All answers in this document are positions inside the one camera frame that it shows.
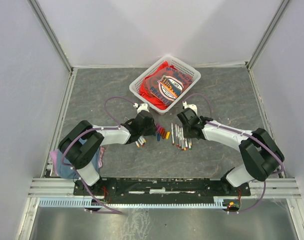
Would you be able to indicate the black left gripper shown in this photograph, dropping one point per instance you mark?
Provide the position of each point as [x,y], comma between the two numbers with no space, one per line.
[152,129]

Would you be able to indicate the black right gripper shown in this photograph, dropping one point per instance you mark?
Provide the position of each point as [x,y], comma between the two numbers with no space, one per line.
[186,134]

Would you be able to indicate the pens pile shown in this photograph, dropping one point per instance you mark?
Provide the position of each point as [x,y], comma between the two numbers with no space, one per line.
[140,141]

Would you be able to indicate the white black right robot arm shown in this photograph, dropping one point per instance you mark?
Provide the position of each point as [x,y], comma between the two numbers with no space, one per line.
[260,154]

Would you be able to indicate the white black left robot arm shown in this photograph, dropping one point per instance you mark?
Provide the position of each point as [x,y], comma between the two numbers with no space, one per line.
[81,144]

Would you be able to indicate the red printed cloth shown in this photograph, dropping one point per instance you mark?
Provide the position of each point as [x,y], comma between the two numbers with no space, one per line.
[165,85]

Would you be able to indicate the white plastic basket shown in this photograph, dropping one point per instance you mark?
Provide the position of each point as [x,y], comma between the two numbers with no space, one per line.
[180,65]

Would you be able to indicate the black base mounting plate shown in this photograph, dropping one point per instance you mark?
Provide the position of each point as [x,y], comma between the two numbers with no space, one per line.
[121,186]

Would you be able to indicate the blue pink cloth pile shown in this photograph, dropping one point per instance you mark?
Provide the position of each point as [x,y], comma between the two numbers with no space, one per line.
[66,172]

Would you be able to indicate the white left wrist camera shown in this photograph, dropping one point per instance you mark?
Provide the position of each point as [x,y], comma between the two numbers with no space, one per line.
[141,107]

